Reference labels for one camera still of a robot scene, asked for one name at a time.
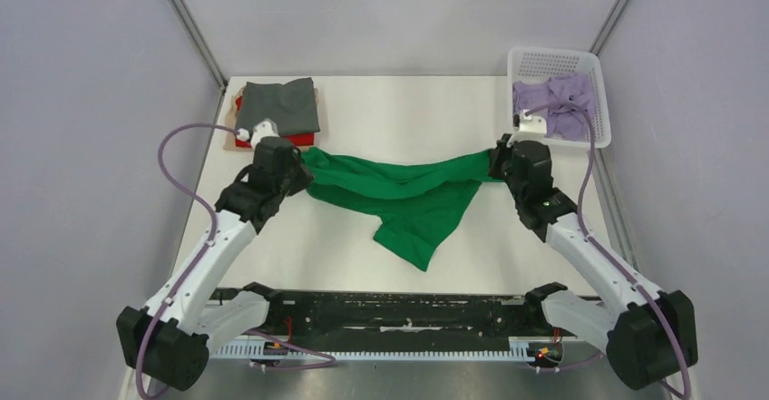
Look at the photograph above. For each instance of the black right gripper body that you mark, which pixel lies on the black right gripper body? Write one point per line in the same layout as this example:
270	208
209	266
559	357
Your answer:
501	165

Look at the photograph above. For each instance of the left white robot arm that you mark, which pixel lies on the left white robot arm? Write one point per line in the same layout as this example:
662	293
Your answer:
173	335

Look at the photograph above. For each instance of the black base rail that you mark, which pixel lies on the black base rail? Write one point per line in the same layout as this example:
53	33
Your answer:
341	321

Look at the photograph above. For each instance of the right aluminium frame post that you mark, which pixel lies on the right aluminium frame post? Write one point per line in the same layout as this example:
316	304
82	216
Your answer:
608	26

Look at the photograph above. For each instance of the folded grey t shirt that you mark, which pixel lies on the folded grey t shirt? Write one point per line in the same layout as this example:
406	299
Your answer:
291	106

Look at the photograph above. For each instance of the folded red t shirt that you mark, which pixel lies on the folded red t shirt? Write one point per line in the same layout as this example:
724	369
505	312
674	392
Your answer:
299	140

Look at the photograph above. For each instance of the aluminium frame post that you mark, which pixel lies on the aluminium frame post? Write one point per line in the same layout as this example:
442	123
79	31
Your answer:
191	28
608	26

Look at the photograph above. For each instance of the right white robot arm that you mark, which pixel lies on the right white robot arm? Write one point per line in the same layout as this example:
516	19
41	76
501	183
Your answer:
645	333

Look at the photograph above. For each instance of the white slotted cable duct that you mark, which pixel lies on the white slotted cable duct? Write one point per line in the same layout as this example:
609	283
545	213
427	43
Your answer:
254	348

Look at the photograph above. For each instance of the left aluminium frame post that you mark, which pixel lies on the left aluminium frame post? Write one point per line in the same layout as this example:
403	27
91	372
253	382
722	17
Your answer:
191	28

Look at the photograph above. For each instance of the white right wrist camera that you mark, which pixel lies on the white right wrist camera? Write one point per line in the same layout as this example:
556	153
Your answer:
529	126

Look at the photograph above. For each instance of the white plastic basket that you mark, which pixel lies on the white plastic basket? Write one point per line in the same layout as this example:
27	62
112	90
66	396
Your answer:
536	65

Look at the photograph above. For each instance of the green t shirt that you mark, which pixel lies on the green t shirt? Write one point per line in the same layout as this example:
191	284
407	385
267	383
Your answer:
419	206

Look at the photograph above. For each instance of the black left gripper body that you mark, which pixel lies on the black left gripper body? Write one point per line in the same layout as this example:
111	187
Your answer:
295	181

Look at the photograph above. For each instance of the crumpled purple t shirt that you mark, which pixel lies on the crumpled purple t shirt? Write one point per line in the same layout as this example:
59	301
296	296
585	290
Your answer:
567	99

